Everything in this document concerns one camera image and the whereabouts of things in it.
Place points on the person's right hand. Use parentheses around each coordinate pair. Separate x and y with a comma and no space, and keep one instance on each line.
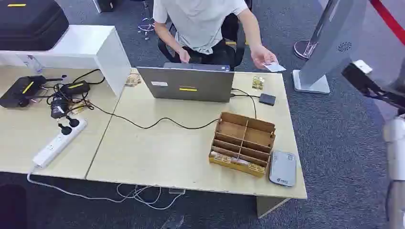
(184,56)

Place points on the person's left hand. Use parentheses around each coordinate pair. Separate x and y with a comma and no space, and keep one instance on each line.
(261,55)

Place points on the white card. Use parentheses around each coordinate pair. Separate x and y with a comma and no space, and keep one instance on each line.
(274,67)

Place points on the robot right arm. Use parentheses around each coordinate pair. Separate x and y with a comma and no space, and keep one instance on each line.
(395,151)

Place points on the small yellow blocks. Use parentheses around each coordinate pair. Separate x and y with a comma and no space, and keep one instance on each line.
(258,82)

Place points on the grey laptop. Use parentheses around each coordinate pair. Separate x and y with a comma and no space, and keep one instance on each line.
(189,83)

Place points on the black office chair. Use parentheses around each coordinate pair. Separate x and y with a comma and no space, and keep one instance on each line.
(232,34)

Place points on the person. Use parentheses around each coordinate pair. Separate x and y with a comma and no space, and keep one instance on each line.
(199,22)

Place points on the chrome stanchion base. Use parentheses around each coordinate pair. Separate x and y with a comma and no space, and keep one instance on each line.
(303,50)

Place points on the small black hub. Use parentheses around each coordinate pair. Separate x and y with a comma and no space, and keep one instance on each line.
(267,99)

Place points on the chrome chair base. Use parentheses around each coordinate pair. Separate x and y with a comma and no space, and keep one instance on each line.
(146,25)

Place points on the pale wooden pieces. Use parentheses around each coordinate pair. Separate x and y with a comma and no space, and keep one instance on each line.
(133,80)

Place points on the silver kiosk stand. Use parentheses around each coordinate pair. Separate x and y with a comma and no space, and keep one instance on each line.
(341,34)

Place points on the wooden card box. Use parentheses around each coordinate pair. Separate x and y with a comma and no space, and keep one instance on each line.
(243,142)

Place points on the white shelf box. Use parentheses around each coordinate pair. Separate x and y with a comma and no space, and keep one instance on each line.
(82,47)

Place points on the cards in wooden box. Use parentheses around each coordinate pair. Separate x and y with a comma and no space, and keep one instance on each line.
(227,159)

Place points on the black charger with yellow tape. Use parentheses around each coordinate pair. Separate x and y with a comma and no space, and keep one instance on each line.
(75,87)

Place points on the black plug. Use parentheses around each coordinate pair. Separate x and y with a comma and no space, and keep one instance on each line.
(65,129)
(73,121)

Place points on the red barrier belt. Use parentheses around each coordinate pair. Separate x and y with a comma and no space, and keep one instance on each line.
(387,17)

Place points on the black power adapter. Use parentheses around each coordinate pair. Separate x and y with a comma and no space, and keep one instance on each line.
(59,107)

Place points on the white adapter under desk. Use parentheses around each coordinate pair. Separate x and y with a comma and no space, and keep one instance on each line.
(176,191)

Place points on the desk leg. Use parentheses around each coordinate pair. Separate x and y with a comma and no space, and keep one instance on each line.
(269,205)

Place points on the white power strip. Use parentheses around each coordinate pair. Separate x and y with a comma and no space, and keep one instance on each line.
(58,143)

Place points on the large black case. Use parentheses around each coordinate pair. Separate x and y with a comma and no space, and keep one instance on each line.
(30,23)

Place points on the black device with yellow tape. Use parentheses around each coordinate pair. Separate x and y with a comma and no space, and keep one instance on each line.
(20,91)

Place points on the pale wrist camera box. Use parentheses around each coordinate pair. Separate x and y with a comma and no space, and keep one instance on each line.
(362,66)

